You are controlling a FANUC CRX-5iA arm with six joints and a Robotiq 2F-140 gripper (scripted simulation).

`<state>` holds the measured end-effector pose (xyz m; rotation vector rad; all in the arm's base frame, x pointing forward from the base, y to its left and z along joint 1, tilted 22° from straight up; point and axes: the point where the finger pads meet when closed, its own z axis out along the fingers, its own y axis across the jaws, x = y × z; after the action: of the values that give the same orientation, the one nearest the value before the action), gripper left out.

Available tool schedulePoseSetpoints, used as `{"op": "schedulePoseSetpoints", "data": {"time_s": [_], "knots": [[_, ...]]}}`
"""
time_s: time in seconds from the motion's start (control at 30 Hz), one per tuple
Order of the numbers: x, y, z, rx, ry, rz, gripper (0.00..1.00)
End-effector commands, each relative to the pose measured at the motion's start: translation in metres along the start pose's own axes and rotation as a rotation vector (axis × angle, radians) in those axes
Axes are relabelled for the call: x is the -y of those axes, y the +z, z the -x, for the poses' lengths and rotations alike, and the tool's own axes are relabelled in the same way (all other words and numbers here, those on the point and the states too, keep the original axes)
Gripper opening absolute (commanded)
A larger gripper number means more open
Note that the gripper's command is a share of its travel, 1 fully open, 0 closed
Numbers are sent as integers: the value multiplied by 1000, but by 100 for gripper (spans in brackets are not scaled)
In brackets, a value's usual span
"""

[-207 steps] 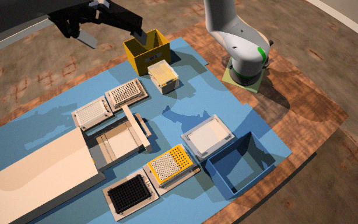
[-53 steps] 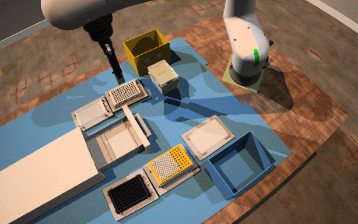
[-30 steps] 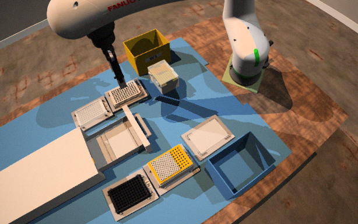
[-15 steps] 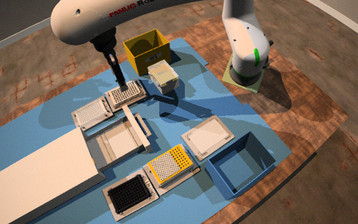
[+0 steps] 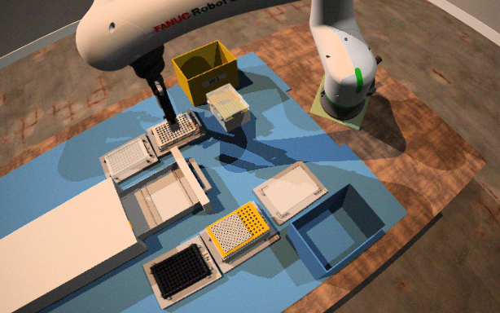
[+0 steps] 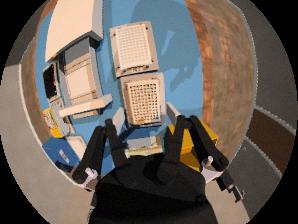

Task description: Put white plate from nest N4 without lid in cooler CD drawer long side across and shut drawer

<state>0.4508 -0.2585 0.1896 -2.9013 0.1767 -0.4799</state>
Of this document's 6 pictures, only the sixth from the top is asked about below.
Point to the blue open-top bin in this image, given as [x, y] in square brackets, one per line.
[62, 151]

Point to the yellow open-top bin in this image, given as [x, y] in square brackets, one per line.
[188, 155]

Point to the light blue bench mat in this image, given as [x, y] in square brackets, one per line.
[178, 57]

